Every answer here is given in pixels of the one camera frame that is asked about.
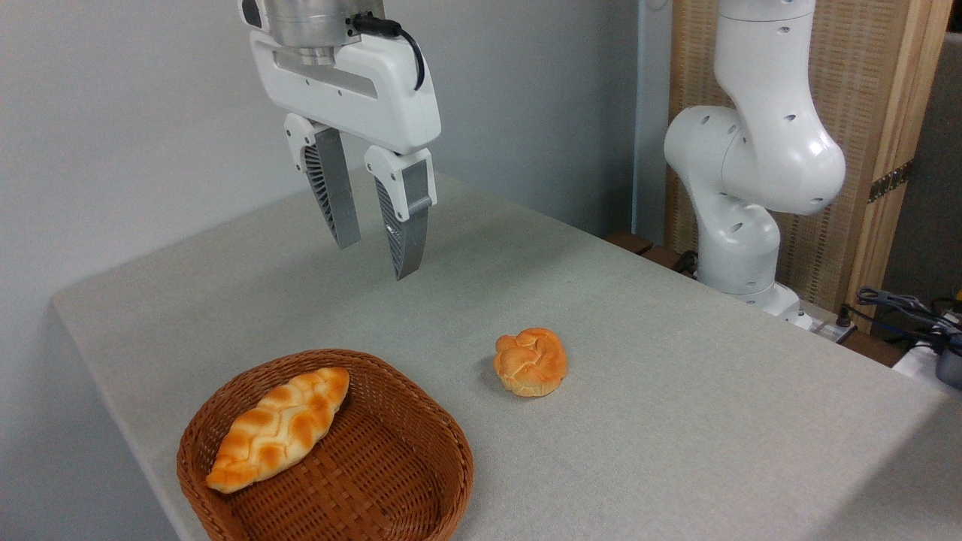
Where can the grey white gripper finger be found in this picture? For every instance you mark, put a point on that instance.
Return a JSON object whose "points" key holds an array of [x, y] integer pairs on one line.
{"points": [[334, 195], [409, 225]]}

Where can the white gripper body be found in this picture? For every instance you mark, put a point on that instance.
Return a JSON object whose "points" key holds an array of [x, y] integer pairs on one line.
{"points": [[376, 98]]}

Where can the round knotted bread roll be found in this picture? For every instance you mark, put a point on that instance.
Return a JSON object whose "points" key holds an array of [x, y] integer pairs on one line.
{"points": [[530, 362]]}

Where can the brown wicker basket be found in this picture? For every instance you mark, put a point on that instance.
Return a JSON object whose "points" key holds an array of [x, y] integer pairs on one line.
{"points": [[391, 458]]}

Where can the long braided bread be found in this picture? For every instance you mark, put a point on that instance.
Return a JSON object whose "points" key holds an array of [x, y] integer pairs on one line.
{"points": [[278, 428]]}

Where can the metal screen hinge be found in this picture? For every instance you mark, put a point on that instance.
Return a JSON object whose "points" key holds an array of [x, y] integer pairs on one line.
{"points": [[890, 181]]}

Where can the white cloth covered object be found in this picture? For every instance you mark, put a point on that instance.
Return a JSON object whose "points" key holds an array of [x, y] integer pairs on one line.
{"points": [[913, 364]]}

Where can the grey device box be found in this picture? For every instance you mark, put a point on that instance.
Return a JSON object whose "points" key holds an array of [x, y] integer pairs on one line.
{"points": [[950, 368]]}

